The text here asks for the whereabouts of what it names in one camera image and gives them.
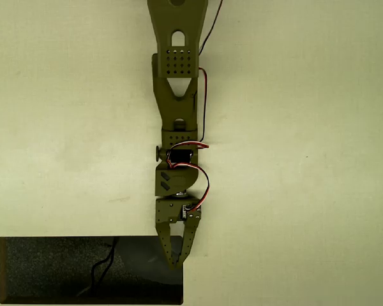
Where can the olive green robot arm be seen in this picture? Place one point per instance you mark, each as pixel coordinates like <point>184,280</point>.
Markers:
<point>178,105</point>

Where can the black box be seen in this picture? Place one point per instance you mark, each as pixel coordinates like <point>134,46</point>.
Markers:
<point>51,271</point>

